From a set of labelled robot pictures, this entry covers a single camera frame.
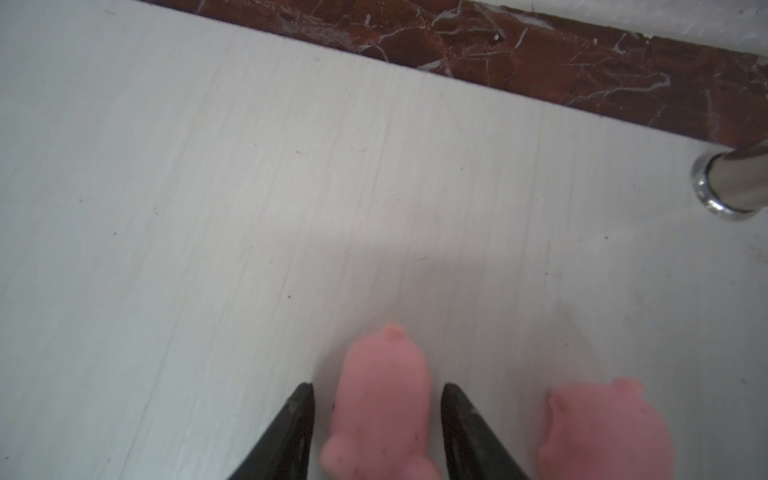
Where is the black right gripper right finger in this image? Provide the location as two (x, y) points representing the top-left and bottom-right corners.
(440, 383), (530, 480)

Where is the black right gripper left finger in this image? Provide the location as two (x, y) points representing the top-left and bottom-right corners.
(229, 382), (315, 480)

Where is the pink pig toy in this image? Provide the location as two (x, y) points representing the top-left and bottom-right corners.
(320, 325), (441, 479)
(538, 378), (674, 479)

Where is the white two-tier shelf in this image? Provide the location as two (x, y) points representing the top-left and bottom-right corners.
(1, 1), (767, 479)

